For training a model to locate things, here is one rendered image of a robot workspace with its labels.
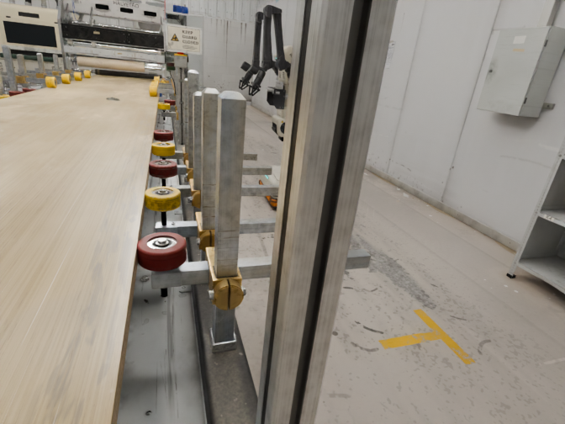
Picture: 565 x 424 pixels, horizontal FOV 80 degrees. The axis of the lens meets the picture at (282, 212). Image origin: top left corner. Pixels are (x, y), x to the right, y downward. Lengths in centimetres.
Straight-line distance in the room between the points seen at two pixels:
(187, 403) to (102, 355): 33
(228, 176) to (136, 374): 45
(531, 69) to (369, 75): 300
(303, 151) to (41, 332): 38
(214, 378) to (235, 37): 1144
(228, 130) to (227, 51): 1128
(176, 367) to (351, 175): 65
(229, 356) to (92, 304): 29
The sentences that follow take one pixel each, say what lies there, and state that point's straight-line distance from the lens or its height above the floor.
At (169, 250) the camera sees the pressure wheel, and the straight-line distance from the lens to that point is 59.
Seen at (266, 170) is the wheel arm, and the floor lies 82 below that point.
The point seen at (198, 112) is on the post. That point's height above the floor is 107.
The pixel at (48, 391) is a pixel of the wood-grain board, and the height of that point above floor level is 90.
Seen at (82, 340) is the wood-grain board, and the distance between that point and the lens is 46.
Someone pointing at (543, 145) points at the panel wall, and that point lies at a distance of 330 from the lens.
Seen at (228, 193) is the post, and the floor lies 101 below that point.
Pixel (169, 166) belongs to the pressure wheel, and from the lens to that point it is 105.
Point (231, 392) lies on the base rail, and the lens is 64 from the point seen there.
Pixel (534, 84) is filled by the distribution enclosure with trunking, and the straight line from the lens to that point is 319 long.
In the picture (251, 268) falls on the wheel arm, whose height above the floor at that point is 85.
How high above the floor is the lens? 120
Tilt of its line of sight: 23 degrees down
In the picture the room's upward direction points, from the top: 6 degrees clockwise
